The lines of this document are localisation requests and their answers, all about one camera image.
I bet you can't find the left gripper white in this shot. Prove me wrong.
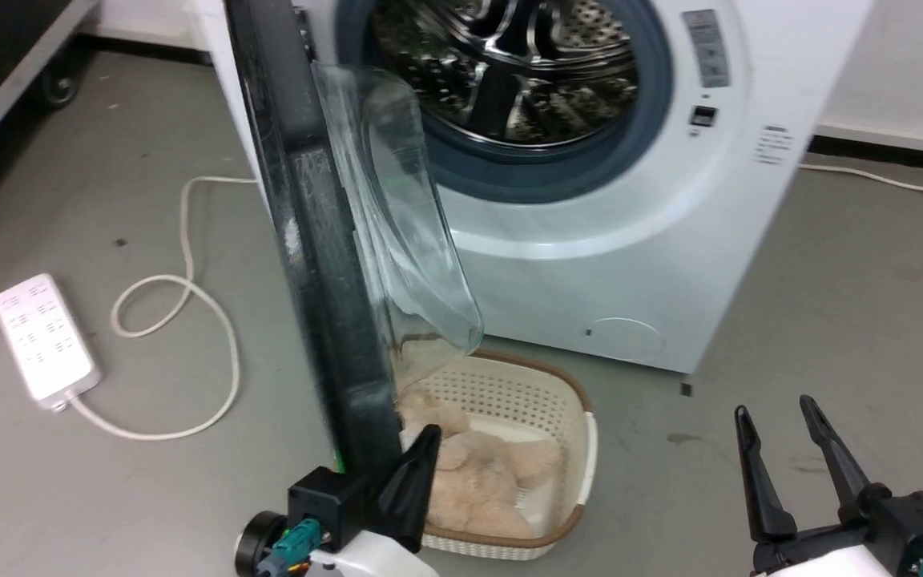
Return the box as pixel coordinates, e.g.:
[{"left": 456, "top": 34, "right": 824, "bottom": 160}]
[{"left": 309, "top": 425, "right": 443, "bottom": 577}]

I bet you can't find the white front-load washing machine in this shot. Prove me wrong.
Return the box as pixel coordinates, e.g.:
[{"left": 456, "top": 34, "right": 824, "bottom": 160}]
[{"left": 189, "top": 0, "right": 875, "bottom": 376}]

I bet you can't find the beige plush toy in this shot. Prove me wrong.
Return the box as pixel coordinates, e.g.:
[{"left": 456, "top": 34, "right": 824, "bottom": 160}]
[{"left": 397, "top": 389, "right": 563, "bottom": 540}]

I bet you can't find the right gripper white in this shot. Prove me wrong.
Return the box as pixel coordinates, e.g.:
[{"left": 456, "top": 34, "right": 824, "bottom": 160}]
[{"left": 734, "top": 394, "right": 923, "bottom": 577}]

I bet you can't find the black washing machine door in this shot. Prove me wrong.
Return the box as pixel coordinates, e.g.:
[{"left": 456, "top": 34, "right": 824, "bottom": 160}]
[{"left": 224, "top": 0, "right": 485, "bottom": 482}]

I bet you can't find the blue-grey rubber door gasket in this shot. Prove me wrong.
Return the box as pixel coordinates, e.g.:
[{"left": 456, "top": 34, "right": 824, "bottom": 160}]
[{"left": 336, "top": 0, "right": 675, "bottom": 205}]

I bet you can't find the thin white floor cable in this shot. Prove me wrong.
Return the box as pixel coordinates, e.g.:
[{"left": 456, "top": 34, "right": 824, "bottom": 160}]
[{"left": 798, "top": 163, "right": 923, "bottom": 202}]

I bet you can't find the grey label sticker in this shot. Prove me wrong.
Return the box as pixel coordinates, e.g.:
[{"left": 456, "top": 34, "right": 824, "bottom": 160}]
[{"left": 683, "top": 9, "right": 732, "bottom": 89}]

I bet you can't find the steel washer drum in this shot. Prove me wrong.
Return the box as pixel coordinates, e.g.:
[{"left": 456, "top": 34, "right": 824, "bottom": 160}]
[{"left": 369, "top": 0, "right": 640, "bottom": 147}]

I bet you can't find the white power strip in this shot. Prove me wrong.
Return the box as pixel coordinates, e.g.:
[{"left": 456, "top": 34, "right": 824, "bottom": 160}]
[{"left": 0, "top": 273, "right": 102, "bottom": 412}]

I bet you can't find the white power strip cable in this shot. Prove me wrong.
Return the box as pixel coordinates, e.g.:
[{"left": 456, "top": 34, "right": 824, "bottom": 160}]
[{"left": 67, "top": 176, "right": 259, "bottom": 442}]

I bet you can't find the cream plastic laundry basket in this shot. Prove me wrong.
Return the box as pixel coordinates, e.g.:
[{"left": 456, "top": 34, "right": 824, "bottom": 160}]
[{"left": 393, "top": 349, "right": 597, "bottom": 560}]

